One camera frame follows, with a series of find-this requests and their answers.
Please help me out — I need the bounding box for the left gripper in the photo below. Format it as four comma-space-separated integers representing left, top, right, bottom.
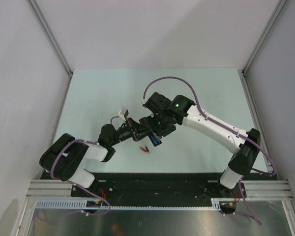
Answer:
110, 117, 153, 146

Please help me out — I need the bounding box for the black remote control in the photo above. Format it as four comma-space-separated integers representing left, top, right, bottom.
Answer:
139, 117, 162, 142

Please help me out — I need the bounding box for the blue battery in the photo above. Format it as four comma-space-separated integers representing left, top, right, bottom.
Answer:
149, 135, 161, 147

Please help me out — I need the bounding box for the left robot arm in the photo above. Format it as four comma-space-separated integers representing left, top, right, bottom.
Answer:
39, 118, 159, 197

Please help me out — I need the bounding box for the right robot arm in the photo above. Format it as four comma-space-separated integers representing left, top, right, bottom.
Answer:
140, 92, 261, 197

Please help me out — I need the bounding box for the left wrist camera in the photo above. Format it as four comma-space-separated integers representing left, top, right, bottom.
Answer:
118, 108, 129, 121

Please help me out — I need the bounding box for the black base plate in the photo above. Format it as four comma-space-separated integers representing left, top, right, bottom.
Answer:
39, 169, 278, 207

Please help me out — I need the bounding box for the grey slotted cable duct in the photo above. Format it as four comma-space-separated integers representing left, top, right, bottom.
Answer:
36, 199, 236, 210

